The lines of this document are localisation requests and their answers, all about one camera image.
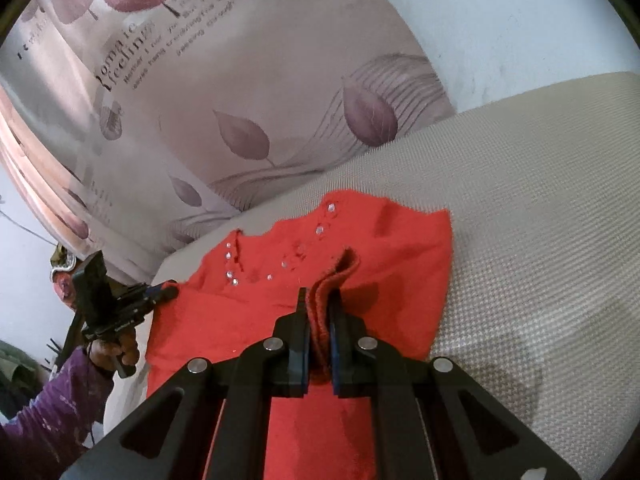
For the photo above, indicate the leaf print curtain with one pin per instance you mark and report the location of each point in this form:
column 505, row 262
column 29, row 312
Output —
column 250, row 60

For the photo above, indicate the green cloth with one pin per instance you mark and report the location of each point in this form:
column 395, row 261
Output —
column 15, row 375

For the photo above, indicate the red knitted top with rhinestones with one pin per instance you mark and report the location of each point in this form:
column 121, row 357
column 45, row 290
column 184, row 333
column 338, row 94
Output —
column 380, row 270

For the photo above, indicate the person's left hand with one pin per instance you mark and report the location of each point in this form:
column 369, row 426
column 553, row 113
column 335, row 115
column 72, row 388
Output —
column 102, row 355

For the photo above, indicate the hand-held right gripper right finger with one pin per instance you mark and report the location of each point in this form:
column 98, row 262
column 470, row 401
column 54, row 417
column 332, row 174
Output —
column 336, row 360

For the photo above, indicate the person's left forearm purple sleeve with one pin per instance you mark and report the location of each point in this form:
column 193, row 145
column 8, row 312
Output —
column 55, row 410

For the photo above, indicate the beige woven bed mattress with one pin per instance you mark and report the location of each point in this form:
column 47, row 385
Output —
column 525, row 210

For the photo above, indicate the pink and yellow ornament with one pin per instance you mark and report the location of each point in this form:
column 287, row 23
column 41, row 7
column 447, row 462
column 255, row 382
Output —
column 62, row 275

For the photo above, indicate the dark wooden furniture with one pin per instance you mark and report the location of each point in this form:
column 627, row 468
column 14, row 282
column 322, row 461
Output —
column 75, row 330

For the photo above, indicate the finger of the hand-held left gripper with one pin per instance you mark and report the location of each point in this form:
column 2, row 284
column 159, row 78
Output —
column 162, row 292

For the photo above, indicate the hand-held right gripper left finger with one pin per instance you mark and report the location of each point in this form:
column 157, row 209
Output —
column 303, row 355

